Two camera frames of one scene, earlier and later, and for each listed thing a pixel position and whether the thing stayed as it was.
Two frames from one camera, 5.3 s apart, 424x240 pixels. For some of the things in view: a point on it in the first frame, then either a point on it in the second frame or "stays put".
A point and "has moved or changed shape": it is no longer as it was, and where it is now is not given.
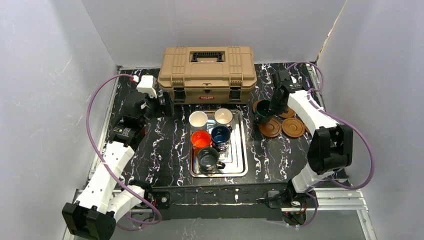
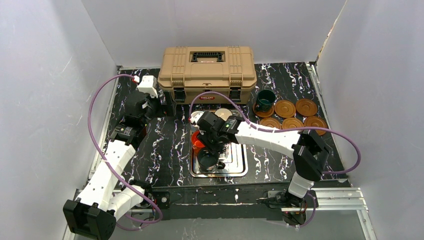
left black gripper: (163, 104) stays put
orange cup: (200, 139) stays put
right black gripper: (276, 100) to (208, 142)
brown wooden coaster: (293, 127) stays put
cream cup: (223, 116) stays put
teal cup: (264, 111) has moved or changed shape
